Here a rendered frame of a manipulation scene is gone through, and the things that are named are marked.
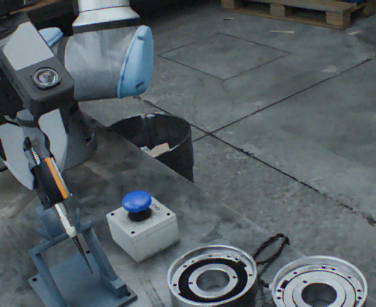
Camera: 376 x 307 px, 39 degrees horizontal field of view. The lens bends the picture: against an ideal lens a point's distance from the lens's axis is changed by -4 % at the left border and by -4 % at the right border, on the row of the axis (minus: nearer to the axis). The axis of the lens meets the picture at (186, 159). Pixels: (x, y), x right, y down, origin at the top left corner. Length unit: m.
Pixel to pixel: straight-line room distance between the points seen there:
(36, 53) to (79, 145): 0.49
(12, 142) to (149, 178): 0.37
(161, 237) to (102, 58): 0.31
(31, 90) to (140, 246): 0.31
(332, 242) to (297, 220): 0.18
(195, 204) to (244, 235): 0.11
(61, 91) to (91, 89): 0.43
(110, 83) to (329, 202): 1.42
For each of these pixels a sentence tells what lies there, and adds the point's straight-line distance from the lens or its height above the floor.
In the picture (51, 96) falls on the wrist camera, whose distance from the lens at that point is 0.49.
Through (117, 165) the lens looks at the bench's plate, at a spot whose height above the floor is 0.80.
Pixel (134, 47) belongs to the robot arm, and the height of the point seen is 1.00.
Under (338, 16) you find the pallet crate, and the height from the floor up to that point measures 0.10.
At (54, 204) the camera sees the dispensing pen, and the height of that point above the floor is 0.96.
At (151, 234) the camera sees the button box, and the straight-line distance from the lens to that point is 0.73.
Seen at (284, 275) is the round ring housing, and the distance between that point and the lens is 0.65.
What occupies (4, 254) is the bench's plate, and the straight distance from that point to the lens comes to 0.84.
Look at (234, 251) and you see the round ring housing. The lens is 0.68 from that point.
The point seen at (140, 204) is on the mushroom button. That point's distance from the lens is 0.72.
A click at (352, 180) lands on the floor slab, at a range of 2.31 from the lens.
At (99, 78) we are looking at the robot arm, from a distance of 0.91.
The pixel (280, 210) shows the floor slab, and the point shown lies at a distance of 2.15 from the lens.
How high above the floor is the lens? 1.27
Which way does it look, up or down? 30 degrees down
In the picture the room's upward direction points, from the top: 9 degrees counter-clockwise
